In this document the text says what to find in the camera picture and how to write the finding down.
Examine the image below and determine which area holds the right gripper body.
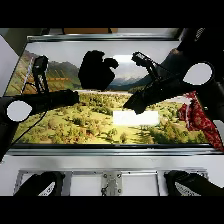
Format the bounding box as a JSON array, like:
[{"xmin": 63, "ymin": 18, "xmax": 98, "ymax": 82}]
[{"xmin": 122, "ymin": 85, "xmax": 161, "ymax": 115}]

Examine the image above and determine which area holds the red patterned garment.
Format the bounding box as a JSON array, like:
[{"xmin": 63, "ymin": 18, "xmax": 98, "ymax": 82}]
[{"xmin": 177, "ymin": 90, "xmax": 224, "ymax": 153}]

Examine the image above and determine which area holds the black garment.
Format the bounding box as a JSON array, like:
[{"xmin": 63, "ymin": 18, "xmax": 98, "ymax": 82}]
[{"xmin": 77, "ymin": 49, "xmax": 120, "ymax": 92}]

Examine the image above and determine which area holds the black cable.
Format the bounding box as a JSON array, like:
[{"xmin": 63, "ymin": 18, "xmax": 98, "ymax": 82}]
[{"xmin": 146, "ymin": 59, "xmax": 183, "ymax": 82}]

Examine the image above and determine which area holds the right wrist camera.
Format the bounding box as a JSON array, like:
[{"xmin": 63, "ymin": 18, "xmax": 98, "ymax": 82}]
[{"xmin": 130, "ymin": 51, "xmax": 162, "ymax": 85}]

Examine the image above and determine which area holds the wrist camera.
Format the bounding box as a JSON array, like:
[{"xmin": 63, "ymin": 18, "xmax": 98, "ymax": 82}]
[
  {"xmin": 31, "ymin": 55, "xmax": 51, "ymax": 95},
  {"xmin": 130, "ymin": 51, "xmax": 162, "ymax": 85}
]

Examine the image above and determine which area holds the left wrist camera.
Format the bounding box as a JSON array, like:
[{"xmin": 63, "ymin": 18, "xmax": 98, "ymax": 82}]
[{"xmin": 31, "ymin": 55, "xmax": 51, "ymax": 95}]

